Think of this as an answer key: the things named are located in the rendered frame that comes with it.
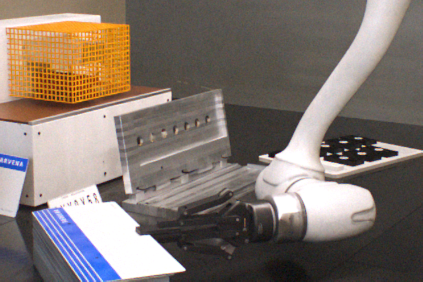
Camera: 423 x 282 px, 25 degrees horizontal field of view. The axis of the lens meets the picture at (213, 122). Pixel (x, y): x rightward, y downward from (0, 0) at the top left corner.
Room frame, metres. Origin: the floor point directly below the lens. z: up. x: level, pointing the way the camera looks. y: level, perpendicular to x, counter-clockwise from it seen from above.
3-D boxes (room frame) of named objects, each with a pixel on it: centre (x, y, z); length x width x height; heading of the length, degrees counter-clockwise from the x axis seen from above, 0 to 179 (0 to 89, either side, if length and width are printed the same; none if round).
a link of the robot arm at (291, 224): (1.64, -0.12, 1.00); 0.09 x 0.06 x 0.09; 22
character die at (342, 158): (2.46, -0.35, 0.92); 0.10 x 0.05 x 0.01; 46
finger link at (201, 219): (1.59, 0.01, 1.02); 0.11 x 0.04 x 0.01; 112
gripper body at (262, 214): (1.61, -0.05, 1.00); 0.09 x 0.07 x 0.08; 112
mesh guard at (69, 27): (2.33, 0.36, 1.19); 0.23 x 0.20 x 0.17; 149
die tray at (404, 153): (2.56, -0.36, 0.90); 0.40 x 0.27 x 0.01; 134
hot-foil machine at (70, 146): (2.44, 0.37, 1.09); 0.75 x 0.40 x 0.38; 149
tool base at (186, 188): (2.17, 0.00, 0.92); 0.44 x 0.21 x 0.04; 149
